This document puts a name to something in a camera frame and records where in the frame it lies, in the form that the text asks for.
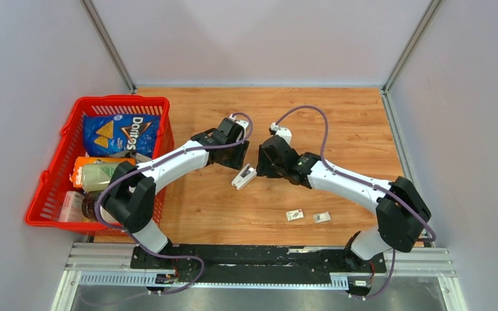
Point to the blue Doritos chip bag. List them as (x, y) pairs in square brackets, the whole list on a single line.
[(111, 134)]

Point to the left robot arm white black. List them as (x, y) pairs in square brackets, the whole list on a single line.
[(130, 196)]

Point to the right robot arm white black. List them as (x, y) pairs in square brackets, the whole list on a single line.
[(400, 210)]

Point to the small clear staple box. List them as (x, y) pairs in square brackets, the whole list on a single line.
[(321, 217)]

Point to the orange Gillette package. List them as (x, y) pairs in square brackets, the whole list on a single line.
[(81, 161)]

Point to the white staple box red label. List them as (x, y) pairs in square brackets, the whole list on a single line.
[(294, 215)]

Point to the aluminium frame rail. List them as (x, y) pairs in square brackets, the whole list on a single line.
[(108, 264)]

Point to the red plastic shopping basket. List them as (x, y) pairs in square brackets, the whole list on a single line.
[(46, 204)]

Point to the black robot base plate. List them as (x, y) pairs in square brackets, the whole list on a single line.
[(254, 264)]

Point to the pale green lotion bottle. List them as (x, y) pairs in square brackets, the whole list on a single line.
[(97, 176)]

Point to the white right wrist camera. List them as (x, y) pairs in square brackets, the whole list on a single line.
[(281, 131)]

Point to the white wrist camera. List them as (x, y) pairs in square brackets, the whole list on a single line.
[(281, 131), (243, 124)]

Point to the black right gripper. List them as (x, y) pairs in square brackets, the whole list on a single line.
[(262, 169)]

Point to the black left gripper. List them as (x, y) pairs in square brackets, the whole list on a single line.
[(237, 162)]

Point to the clear pink plastic package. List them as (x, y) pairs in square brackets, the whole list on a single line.
[(72, 207)]

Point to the dark jar with white lid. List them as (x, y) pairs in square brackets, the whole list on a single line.
[(88, 208)]

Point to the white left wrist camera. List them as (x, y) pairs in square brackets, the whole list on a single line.
[(243, 124)]

